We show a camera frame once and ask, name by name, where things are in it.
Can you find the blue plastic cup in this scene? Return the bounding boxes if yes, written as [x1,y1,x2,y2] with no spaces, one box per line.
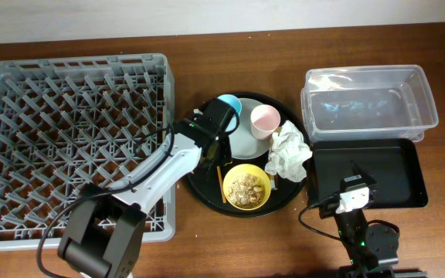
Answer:
[218,94,242,131]

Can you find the round black tray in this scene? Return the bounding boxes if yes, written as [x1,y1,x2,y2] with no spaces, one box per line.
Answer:
[183,92,309,218]

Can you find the grey dishwasher rack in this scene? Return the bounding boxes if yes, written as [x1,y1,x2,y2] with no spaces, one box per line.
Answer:
[0,53,175,251]

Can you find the clear plastic storage box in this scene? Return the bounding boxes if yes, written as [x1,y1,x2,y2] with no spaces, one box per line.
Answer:
[301,65,439,143]

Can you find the black rectangular tray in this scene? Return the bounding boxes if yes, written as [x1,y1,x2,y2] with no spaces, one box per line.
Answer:
[307,139,429,209]

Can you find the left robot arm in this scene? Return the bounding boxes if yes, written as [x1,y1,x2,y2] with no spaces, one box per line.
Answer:
[57,98,239,277]

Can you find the rice and peanut shell scraps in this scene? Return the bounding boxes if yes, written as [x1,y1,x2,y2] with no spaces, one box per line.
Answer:
[227,174,265,209]

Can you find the yellow plastic bowl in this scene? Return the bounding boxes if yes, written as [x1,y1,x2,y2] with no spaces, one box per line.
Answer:
[223,164,271,211]

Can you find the pink plastic cup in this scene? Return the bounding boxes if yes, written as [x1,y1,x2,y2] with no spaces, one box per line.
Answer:
[250,104,281,140]

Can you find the grey round plate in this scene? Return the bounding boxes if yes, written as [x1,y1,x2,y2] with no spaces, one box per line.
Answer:
[229,98,271,160]

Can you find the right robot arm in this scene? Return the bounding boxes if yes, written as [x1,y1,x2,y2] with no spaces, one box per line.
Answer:
[319,162,428,278]

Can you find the white napkin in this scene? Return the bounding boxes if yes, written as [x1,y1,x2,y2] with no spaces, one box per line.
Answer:
[264,120,313,183]

